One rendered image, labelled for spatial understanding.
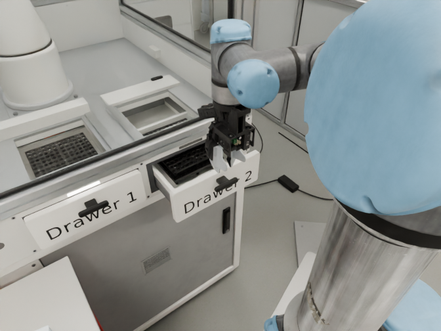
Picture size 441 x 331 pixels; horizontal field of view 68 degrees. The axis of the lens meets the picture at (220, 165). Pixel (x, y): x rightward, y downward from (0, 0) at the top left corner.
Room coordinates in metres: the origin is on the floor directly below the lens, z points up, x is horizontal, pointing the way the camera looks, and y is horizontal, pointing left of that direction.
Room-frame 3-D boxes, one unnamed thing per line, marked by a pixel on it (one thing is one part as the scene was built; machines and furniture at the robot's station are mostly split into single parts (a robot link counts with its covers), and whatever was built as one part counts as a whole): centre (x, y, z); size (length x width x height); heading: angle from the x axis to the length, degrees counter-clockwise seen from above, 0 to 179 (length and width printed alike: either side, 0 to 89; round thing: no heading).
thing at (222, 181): (0.63, -0.01, 0.91); 0.07 x 0.04 x 0.01; 126
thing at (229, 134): (0.61, -0.02, 1.10); 0.09 x 0.08 x 0.12; 36
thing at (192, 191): (0.65, 0.01, 0.87); 0.29 x 0.02 x 0.11; 126
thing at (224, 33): (0.61, -0.02, 1.26); 0.09 x 0.08 x 0.11; 16
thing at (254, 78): (0.52, -0.06, 1.26); 0.11 x 0.11 x 0.08; 16
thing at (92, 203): (0.54, 0.32, 0.91); 0.07 x 0.04 x 0.01; 126
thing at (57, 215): (0.56, 0.34, 0.87); 0.29 x 0.02 x 0.11; 126
